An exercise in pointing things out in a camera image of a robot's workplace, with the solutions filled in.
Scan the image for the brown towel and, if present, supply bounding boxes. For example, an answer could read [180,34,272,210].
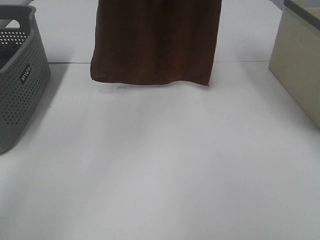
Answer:
[90,0,222,86]

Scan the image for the grey perforated plastic basket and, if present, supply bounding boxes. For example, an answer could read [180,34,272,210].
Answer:
[0,4,51,153]

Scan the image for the beige storage box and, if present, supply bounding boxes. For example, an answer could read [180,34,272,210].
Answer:
[269,0,320,126]

